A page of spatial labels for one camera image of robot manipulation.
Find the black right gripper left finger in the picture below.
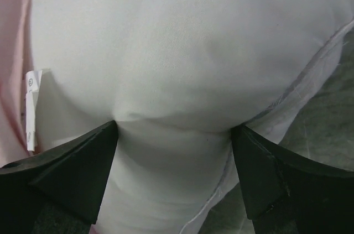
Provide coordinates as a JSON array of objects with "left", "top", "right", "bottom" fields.
[{"left": 1, "top": 121, "right": 118, "bottom": 234}]

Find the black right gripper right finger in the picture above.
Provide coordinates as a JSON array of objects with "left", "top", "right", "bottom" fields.
[{"left": 231, "top": 126, "right": 353, "bottom": 234}]

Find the pink pillowcase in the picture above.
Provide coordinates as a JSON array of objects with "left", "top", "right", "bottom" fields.
[{"left": 1, "top": 0, "right": 32, "bottom": 165}]

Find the white pillow insert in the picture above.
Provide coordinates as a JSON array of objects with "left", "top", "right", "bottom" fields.
[{"left": 30, "top": 0, "right": 353, "bottom": 233}]

